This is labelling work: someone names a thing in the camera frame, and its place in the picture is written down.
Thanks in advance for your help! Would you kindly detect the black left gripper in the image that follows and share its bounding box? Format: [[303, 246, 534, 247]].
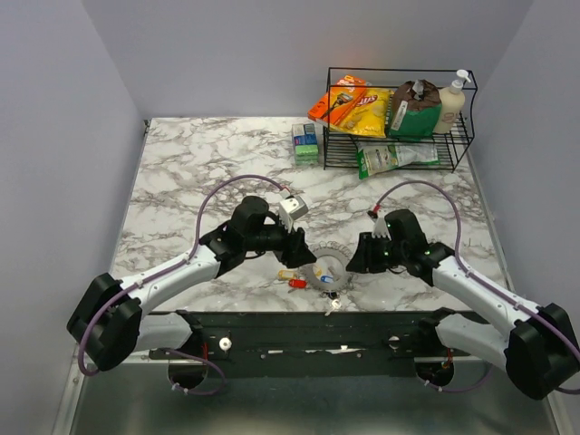
[[245, 215, 318, 269]]

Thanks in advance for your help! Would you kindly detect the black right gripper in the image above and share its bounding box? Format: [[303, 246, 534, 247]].
[[344, 231, 408, 273]]

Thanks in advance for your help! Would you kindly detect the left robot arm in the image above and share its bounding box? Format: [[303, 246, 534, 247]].
[[66, 196, 316, 372]]

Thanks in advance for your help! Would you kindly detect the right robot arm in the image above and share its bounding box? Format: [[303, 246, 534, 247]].
[[346, 209, 579, 400]]

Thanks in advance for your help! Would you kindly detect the red key tag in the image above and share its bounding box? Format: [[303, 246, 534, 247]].
[[288, 278, 308, 289]]

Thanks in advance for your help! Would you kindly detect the green white snack bag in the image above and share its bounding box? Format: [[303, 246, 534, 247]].
[[356, 141, 440, 179]]

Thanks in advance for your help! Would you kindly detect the green sponge pack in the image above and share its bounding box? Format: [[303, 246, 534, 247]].
[[292, 123, 319, 165]]

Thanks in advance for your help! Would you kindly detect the yellow chips bag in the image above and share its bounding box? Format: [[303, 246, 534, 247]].
[[336, 88, 392, 138]]

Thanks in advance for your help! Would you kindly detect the orange razor package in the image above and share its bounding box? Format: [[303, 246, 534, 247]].
[[307, 75, 369, 132]]

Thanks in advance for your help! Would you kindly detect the brown green coffee bag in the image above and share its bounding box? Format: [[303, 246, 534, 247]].
[[388, 80, 441, 142]]

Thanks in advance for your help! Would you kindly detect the cream lotion pump bottle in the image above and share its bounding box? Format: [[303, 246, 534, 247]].
[[433, 69, 471, 134]]

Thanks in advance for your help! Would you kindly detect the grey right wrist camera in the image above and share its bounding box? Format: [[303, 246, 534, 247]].
[[372, 217, 390, 239]]

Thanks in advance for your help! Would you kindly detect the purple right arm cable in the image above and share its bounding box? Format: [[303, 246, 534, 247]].
[[371, 180, 580, 394]]

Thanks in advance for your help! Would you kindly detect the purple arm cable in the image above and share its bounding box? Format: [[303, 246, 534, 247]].
[[371, 180, 580, 394], [77, 175, 291, 396]]

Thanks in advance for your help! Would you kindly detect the black mounting base rail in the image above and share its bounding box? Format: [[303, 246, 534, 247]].
[[149, 310, 477, 380]]

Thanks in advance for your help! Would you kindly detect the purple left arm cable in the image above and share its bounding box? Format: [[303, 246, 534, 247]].
[[77, 175, 291, 396]]

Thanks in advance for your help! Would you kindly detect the black wire rack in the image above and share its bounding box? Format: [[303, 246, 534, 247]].
[[308, 67, 479, 179]]

